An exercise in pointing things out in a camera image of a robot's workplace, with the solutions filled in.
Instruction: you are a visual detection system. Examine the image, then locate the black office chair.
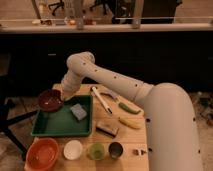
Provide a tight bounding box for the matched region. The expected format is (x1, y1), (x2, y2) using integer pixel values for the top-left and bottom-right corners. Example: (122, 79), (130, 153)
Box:
(0, 53), (37, 160)

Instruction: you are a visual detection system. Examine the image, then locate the orange bowl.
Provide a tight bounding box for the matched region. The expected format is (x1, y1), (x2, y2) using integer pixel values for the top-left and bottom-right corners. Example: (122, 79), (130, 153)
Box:
(26, 138), (59, 171)

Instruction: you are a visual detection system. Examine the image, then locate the wooden block brush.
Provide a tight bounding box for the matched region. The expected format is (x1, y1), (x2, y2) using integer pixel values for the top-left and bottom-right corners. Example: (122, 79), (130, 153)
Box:
(96, 121), (119, 137)

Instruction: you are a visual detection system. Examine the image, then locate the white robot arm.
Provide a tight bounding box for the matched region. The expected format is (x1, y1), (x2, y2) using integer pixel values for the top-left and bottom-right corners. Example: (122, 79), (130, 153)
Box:
(61, 52), (203, 171)

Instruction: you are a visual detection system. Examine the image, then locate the metal fork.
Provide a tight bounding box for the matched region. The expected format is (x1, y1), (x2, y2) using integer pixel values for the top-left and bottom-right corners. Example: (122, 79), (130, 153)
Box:
(132, 149), (147, 156)

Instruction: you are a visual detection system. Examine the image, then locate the small metal cup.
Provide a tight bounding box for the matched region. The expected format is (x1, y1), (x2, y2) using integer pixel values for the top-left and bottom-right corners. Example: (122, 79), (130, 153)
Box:
(108, 142), (123, 159)

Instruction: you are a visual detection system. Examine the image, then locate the grey blue sponge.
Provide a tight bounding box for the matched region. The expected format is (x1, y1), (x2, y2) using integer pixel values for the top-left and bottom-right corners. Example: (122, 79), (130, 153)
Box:
(70, 104), (87, 121)

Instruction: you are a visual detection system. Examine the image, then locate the dark red bowl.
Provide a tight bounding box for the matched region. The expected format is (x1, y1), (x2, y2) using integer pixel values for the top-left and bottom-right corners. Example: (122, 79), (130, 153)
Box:
(38, 89), (63, 112)

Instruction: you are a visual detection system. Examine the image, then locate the green plastic tray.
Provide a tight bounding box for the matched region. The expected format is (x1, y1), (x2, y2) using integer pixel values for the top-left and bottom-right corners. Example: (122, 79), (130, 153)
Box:
(31, 95), (93, 137)

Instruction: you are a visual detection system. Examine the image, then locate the long counter shelf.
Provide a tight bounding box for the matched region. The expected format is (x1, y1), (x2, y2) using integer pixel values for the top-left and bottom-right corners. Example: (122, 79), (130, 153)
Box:
(0, 19), (213, 34)

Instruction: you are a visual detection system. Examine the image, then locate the small green cup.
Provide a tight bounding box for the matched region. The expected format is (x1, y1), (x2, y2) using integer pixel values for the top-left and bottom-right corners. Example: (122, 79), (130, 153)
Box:
(87, 143), (105, 160)

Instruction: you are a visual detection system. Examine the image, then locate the yellow banana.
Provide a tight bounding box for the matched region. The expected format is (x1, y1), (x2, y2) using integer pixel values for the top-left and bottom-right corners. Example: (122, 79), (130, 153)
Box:
(118, 117), (141, 130)

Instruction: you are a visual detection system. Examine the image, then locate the grey metal spatula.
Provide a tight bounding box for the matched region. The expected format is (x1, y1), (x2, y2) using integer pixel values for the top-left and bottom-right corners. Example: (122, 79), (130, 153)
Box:
(100, 90), (119, 101)

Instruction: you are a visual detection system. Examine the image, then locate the white handled knife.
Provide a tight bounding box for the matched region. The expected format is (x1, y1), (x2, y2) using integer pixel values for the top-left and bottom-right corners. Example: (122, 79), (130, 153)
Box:
(91, 87), (112, 114)

